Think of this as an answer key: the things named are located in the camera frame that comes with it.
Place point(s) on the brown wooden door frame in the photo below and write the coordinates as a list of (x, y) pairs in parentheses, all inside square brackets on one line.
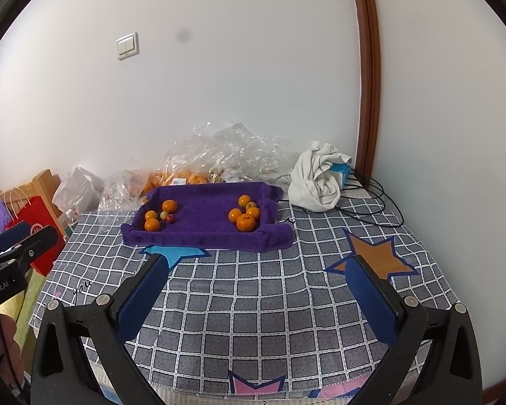
[(369, 71)]

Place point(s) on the purple fluffy duster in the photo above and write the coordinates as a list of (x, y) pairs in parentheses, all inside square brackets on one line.
[(0, 219)]

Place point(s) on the checked grey tablecloth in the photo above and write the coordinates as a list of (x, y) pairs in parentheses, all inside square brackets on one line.
[(253, 303)]

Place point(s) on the large orange with stem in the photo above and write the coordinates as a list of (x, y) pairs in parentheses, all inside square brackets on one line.
[(246, 223)]

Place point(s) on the clear plastic bottle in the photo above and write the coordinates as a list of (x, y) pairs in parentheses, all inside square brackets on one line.
[(72, 218)]

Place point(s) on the small orange kumquat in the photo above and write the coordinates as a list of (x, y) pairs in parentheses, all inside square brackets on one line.
[(151, 215), (245, 200), (152, 224)]

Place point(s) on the crumpled clear plastic bag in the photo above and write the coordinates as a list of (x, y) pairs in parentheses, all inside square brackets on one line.
[(122, 185)]

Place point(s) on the grey translucent plastic bag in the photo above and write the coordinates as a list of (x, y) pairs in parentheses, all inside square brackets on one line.
[(76, 190)]

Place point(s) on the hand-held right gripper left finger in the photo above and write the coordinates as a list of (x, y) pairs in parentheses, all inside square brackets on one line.
[(141, 299)]

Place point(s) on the white crumpled cloth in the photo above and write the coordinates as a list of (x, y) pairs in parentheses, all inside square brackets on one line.
[(312, 181)]

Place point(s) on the large clear plastic bag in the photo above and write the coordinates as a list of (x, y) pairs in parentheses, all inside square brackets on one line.
[(236, 152)]

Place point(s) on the blue tissue box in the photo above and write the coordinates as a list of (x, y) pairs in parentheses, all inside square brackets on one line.
[(340, 173)]

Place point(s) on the wooden chair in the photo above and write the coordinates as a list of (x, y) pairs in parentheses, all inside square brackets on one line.
[(38, 181)]

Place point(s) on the white wall light switch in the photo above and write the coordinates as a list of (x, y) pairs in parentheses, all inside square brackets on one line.
[(127, 46)]

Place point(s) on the person's left hand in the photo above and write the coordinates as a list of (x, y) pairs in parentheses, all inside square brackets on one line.
[(4, 339)]

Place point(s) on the yellow-green bag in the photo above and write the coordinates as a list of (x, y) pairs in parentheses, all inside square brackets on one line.
[(25, 303)]

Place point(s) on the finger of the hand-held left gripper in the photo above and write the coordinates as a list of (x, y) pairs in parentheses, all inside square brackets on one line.
[(36, 242), (14, 232)]

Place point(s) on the medium orange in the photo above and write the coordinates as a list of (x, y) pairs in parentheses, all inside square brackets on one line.
[(169, 206), (235, 215), (254, 213)]

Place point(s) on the purple towel tray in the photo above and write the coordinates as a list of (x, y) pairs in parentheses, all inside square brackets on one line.
[(202, 219)]

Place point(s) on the red paper bag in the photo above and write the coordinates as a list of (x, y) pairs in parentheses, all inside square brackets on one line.
[(38, 215)]

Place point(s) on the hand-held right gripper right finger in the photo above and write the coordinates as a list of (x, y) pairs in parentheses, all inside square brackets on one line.
[(373, 303)]

